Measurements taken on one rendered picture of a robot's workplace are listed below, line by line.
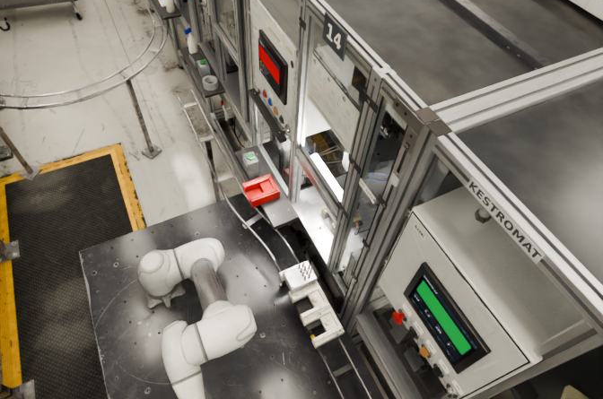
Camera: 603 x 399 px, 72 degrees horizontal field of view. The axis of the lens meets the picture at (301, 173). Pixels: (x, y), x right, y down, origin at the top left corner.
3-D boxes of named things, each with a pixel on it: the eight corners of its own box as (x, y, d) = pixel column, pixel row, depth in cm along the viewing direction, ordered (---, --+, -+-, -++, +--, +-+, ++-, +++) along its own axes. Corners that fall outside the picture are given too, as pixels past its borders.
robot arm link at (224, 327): (171, 243, 201) (214, 228, 207) (180, 271, 206) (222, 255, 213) (195, 335, 132) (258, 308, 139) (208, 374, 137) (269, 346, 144)
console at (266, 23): (249, 84, 198) (243, -7, 162) (301, 70, 207) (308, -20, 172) (285, 143, 176) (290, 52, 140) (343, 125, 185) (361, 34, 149)
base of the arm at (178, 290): (151, 316, 195) (148, 313, 191) (140, 277, 207) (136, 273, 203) (188, 300, 201) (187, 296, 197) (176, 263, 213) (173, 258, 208)
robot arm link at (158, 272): (140, 273, 202) (127, 252, 185) (177, 259, 208) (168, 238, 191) (147, 302, 194) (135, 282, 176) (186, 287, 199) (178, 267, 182)
